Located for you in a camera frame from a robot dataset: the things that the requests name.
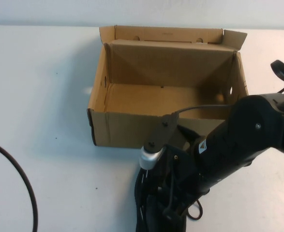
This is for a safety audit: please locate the dark right camera mount bracket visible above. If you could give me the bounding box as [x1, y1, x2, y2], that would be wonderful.
[148, 111, 199, 153]

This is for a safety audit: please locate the brown cardboard shoe box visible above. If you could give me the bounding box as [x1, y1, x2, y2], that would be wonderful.
[87, 24, 250, 148]

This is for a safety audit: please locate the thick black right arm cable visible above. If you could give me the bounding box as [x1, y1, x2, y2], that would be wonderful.
[270, 59, 284, 94]

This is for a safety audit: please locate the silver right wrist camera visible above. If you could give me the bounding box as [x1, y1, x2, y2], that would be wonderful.
[139, 145, 162, 170]

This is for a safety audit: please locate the black left camera cable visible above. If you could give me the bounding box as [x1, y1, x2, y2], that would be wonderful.
[0, 138, 39, 232]

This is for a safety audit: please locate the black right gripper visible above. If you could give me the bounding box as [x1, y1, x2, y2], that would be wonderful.
[155, 144, 206, 225]

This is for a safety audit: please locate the black mesh sneaker with laces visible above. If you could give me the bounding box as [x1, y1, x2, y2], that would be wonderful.
[134, 166, 203, 232]

